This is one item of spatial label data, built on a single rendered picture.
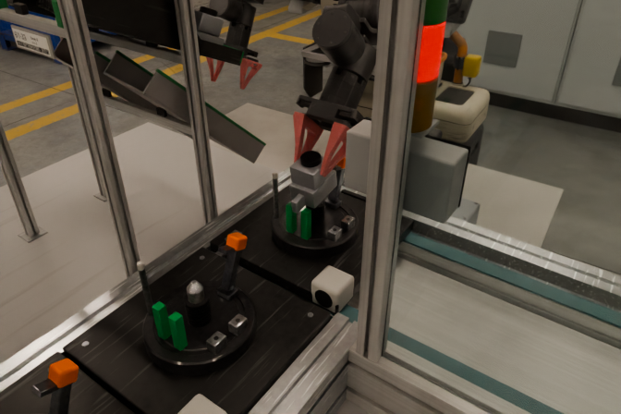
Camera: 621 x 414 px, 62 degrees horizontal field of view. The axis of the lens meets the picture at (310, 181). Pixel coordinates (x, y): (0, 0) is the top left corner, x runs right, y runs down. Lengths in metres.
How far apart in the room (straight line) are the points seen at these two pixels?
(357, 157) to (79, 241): 0.68
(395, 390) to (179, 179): 0.73
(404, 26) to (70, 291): 0.73
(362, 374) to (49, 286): 0.57
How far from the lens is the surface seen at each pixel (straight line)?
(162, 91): 0.82
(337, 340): 0.69
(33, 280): 1.03
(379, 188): 0.52
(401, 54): 0.44
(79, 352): 0.72
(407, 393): 0.68
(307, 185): 0.75
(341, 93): 0.75
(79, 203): 1.20
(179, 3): 0.78
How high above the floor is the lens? 1.48
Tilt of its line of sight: 32 degrees down
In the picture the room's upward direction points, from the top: straight up
